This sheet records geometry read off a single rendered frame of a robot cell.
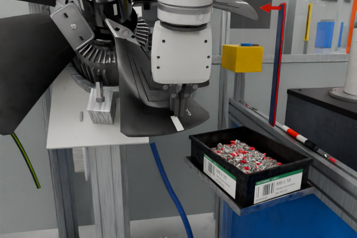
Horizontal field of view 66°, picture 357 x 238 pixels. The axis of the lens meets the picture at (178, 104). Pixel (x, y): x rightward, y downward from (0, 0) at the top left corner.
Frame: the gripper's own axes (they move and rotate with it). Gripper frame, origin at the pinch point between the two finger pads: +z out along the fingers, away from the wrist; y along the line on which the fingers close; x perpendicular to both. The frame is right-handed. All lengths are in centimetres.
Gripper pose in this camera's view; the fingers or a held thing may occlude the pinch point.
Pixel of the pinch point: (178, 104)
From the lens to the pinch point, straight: 51.4
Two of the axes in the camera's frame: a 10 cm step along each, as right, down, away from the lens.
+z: -0.5, 8.5, 5.3
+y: -9.9, 0.3, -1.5
